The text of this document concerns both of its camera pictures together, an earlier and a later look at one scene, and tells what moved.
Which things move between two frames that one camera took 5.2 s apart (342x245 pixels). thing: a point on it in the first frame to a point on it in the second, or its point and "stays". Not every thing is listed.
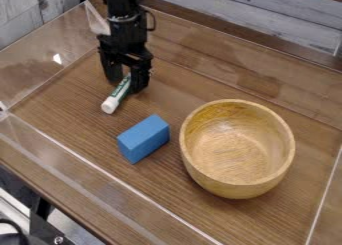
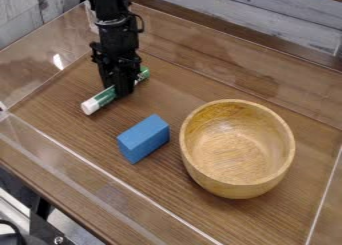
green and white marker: (110, 104) to (91, 105)
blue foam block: (143, 139) stays
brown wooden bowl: (237, 146) stays
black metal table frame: (43, 232) stays
